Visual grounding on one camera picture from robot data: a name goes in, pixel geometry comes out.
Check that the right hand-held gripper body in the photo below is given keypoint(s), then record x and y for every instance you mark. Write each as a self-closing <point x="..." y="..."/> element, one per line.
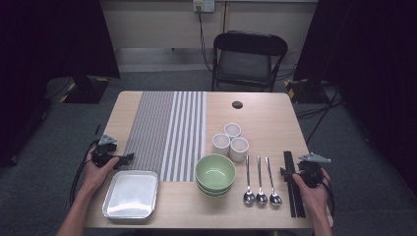
<point x="311" y="175"/>

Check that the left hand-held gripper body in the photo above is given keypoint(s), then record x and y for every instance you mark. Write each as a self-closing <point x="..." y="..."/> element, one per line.
<point x="104" y="154"/>

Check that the bundle of black chopsticks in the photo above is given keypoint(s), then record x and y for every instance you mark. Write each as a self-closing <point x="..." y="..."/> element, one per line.
<point x="296" y="206"/>

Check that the white square plate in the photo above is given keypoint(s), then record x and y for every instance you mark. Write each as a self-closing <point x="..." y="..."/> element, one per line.
<point x="131" y="193"/>

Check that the person's right hand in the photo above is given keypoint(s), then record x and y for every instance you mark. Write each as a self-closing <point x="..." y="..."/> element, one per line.
<point x="316" y="198"/>

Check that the person's left hand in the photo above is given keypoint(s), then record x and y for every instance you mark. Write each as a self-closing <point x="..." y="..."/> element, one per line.
<point x="96" y="177"/>

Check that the small black floor object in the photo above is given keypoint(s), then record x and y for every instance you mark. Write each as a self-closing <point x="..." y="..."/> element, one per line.
<point x="97" y="129"/>

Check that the grey striped placemat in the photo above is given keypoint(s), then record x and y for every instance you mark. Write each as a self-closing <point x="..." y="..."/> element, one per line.
<point x="164" y="131"/>

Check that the white ribbed cup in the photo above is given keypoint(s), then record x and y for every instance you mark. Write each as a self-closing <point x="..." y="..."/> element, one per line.
<point x="221" y="144"/>
<point x="239" y="150"/>
<point x="232" y="130"/>

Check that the black stand base striped tape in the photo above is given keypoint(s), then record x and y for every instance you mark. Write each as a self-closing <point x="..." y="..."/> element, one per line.
<point x="308" y="95"/>
<point x="85" y="95"/>

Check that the dark curtain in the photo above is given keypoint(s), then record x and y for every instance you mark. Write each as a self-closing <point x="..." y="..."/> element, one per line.
<point x="49" y="39"/>
<point x="377" y="65"/>

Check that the black folding chair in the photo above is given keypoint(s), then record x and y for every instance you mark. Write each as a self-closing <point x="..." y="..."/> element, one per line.
<point x="249" y="44"/>

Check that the thin vertical wall pipe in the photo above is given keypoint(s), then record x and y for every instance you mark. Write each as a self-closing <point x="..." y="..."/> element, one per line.
<point x="225" y="16"/>

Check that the white wall socket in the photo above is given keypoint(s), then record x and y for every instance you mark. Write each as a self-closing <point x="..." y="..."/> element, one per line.
<point x="206" y="6"/>

